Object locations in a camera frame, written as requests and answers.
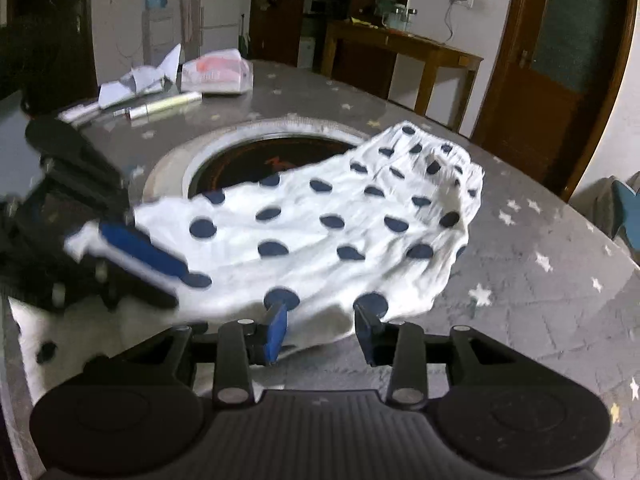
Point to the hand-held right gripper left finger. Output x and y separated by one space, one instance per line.
275 332

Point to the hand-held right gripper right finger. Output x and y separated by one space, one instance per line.
369 342

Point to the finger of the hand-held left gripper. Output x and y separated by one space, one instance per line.
75 155
142 255

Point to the white polka dot pants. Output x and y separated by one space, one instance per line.
325 240

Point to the white marker pen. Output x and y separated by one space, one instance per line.
165 105
90 112

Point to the crumpled white paper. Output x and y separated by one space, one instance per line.
135 82

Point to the black round induction cooktop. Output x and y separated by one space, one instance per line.
240 165

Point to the water dispenser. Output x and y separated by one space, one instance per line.
160 25

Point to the pink tissue pack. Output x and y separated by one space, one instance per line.
217 72

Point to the white refrigerator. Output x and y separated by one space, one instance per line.
220 10

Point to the dark wooden shelf cabinet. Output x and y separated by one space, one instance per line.
280 10

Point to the brown wooden door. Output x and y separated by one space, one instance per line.
550 110

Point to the wooden side table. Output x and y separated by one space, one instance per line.
400 45

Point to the glass jar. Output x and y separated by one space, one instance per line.
394 17
412 19

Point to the white wall socket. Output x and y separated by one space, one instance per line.
461 0

